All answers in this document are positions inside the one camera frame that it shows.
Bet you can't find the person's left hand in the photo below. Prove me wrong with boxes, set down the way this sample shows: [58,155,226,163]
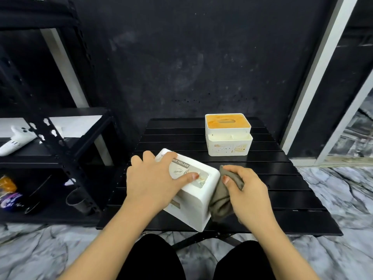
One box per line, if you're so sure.
[122,150,200,219]

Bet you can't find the person's right hand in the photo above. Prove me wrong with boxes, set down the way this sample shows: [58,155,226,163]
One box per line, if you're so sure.
[222,164,279,234]

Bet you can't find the grey cleaning cloth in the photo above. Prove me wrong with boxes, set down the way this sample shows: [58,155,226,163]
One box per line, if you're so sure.
[209,165,245,224]

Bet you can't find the person's left forearm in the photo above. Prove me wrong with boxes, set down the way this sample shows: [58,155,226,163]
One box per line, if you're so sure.
[58,201,148,280]

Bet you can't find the person's right forearm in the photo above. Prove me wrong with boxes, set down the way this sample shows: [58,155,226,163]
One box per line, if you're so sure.
[253,220,321,280]

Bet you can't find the person's black trousers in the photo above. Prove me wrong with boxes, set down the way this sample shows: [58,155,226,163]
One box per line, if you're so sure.
[116,233,276,280]

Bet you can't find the grey metal cup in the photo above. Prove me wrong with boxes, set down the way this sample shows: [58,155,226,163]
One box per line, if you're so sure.
[66,188,92,215]

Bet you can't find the black metal shelf rack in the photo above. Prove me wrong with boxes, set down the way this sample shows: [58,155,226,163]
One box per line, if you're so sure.
[0,0,117,225]

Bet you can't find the white board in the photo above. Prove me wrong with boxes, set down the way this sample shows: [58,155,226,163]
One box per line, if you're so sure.
[0,115,103,139]

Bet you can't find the purple snack packet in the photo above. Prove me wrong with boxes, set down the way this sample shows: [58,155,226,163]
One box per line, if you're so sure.
[0,192,24,212]

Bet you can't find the white handheld controller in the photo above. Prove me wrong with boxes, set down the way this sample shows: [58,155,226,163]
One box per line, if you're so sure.
[0,125,38,157]

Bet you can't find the black table leg frame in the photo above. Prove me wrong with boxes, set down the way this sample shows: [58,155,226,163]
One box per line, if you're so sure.
[172,231,242,250]

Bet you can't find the white door frame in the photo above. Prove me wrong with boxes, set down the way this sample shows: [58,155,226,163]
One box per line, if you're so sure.
[279,0,373,168]

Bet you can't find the white frame post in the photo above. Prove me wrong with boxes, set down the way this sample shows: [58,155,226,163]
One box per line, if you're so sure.
[29,0,114,166]

